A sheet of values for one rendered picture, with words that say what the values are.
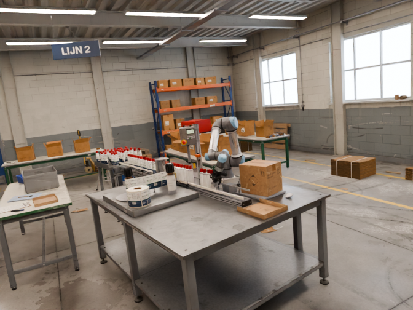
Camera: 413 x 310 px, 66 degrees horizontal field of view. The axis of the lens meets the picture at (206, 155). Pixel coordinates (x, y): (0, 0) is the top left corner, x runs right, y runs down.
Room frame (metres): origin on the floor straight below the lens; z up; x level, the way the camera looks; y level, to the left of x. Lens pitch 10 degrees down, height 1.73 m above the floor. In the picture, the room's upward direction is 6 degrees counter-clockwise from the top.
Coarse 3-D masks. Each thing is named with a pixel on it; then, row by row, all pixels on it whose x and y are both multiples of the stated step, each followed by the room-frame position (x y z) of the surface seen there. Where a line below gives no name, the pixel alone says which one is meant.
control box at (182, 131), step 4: (180, 128) 3.32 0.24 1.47; (184, 128) 3.31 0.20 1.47; (188, 128) 3.31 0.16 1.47; (192, 128) 3.31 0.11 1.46; (180, 132) 3.31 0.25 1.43; (184, 132) 3.31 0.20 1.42; (180, 136) 3.31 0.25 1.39; (184, 136) 3.31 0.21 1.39; (184, 140) 3.31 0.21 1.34; (188, 140) 3.31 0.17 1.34; (192, 140) 3.31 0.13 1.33; (196, 140) 3.31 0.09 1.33; (184, 144) 3.31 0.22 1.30; (188, 144) 3.31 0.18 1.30; (192, 144) 3.31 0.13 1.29; (196, 144) 3.31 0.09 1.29
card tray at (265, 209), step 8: (264, 200) 2.55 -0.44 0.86; (240, 208) 2.41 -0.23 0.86; (248, 208) 2.48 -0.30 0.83; (256, 208) 2.46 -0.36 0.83; (264, 208) 2.44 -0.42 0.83; (272, 208) 2.42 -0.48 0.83; (280, 208) 2.31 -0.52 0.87; (256, 216) 2.27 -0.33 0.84; (264, 216) 2.21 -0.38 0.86; (272, 216) 2.26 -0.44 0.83
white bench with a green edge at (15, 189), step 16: (16, 192) 4.09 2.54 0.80; (48, 192) 3.91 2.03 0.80; (64, 192) 3.82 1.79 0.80; (32, 208) 3.25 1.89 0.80; (48, 208) 3.22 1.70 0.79; (64, 208) 3.32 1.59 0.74; (0, 224) 3.06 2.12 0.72; (0, 240) 3.05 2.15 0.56; (64, 256) 3.30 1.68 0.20; (16, 272) 3.09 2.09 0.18; (16, 288) 3.08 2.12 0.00
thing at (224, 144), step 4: (228, 136) 4.90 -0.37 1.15; (220, 140) 4.83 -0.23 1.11; (224, 140) 4.87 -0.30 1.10; (228, 140) 4.91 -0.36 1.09; (208, 144) 5.04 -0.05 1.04; (220, 144) 4.84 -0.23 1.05; (224, 144) 4.88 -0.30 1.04; (228, 144) 4.92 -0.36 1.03; (208, 148) 5.09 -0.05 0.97; (220, 148) 4.84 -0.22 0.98; (224, 148) 4.89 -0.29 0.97; (228, 148) 4.92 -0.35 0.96; (216, 160) 4.92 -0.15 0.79
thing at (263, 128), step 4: (260, 120) 7.58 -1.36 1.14; (268, 120) 7.50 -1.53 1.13; (272, 120) 7.24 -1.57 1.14; (256, 124) 7.51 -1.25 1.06; (260, 124) 7.54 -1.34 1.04; (264, 124) 7.17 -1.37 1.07; (268, 124) 7.21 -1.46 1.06; (272, 124) 7.26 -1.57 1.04; (256, 128) 7.44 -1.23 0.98; (260, 128) 7.29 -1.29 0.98; (264, 128) 7.18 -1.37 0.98; (268, 128) 7.22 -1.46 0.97; (272, 128) 7.26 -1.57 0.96; (256, 132) 7.45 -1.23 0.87; (260, 132) 7.30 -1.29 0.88; (264, 132) 7.18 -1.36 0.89; (268, 132) 7.21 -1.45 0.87; (272, 132) 7.26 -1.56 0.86; (256, 136) 7.46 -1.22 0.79; (260, 136) 7.32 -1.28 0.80; (264, 136) 7.18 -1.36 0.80
